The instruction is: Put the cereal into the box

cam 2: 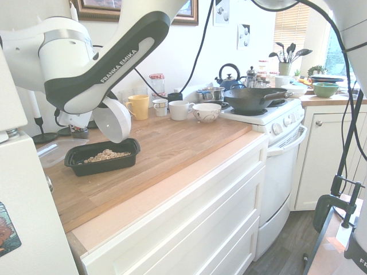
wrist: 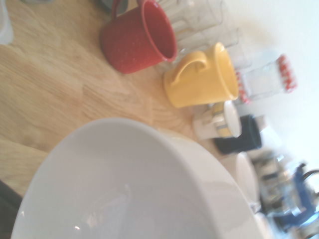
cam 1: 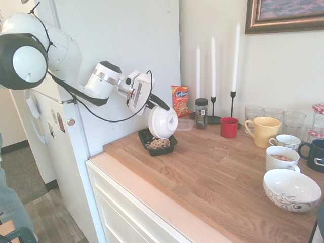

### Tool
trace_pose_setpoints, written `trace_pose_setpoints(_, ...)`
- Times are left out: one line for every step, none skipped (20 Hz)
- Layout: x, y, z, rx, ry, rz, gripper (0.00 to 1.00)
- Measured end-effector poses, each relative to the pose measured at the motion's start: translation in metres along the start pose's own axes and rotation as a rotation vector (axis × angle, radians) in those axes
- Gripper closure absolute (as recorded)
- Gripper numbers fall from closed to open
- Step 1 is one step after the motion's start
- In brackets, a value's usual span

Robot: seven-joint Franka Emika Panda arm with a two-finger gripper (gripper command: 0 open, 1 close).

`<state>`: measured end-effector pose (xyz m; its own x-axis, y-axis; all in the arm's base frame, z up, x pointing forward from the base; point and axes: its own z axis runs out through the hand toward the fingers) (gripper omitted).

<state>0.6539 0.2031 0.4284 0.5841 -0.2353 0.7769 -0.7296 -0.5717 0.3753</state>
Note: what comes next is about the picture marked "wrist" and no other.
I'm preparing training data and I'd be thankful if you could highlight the small jar red checkered lid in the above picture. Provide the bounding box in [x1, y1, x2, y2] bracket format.
[234, 70, 251, 106]

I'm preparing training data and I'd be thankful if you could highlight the large white mug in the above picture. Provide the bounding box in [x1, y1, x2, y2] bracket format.
[220, 151, 260, 208]

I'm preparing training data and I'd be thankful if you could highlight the dark blue mug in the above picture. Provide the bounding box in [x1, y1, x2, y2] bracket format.
[212, 114, 264, 156]

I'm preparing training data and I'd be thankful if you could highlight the red enamel mug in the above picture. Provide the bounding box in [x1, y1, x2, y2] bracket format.
[99, 0, 178, 75]

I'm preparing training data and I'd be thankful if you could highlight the stainless steel pot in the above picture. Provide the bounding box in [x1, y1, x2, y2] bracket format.
[257, 151, 295, 213]

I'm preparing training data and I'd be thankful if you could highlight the small striped white cup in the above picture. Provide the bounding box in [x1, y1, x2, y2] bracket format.
[192, 100, 242, 141]

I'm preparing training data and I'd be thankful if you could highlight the clear plastic lid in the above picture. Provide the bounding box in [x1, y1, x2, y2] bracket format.
[0, 0, 14, 46]

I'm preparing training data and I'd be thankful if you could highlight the blue kettle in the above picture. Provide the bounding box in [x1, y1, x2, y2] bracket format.
[271, 161, 319, 233]

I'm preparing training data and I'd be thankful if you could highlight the plain white bowl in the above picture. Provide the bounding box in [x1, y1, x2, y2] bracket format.
[10, 117, 265, 239]

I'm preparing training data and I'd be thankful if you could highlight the large jar red checkered lid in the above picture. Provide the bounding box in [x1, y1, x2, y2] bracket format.
[242, 53, 299, 102]

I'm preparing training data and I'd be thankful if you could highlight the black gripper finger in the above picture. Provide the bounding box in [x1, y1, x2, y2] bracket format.
[0, 178, 24, 239]

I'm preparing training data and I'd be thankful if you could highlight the clear drinking glass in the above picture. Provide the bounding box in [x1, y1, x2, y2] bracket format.
[154, 0, 198, 37]
[211, 25, 253, 70]
[189, 0, 226, 46]

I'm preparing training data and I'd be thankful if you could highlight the yellow ceramic mug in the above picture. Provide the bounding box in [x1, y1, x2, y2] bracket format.
[163, 41, 241, 109]

